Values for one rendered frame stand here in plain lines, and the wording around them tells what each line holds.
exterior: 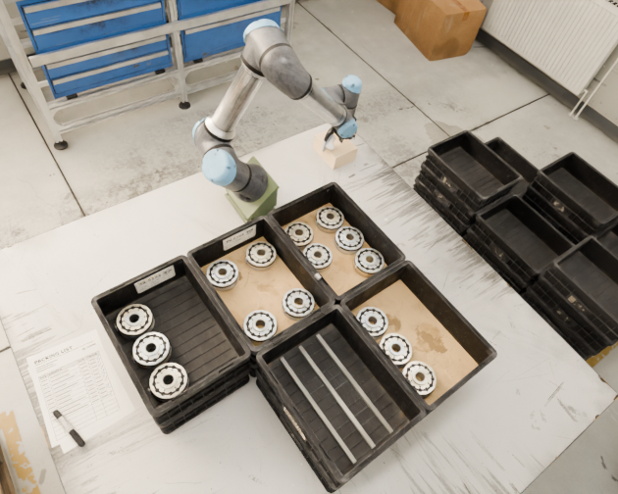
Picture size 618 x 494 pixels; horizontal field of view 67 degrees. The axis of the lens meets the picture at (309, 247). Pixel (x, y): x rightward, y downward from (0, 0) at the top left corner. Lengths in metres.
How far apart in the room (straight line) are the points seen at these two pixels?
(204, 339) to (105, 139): 2.07
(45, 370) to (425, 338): 1.18
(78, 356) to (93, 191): 1.51
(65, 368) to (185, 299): 0.42
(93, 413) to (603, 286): 2.12
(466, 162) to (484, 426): 1.46
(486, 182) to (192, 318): 1.69
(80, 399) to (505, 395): 1.34
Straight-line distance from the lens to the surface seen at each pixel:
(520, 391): 1.77
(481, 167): 2.66
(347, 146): 2.08
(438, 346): 1.56
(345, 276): 1.59
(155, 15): 3.06
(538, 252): 2.58
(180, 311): 1.51
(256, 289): 1.53
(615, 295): 2.50
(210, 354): 1.44
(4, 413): 2.48
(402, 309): 1.58
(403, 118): 3.59
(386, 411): 1.44
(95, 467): 1.55
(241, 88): 1.60
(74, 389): 1.63
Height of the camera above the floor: 2.16
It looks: 55 degrees down
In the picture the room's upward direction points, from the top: 11 degrees clockwise
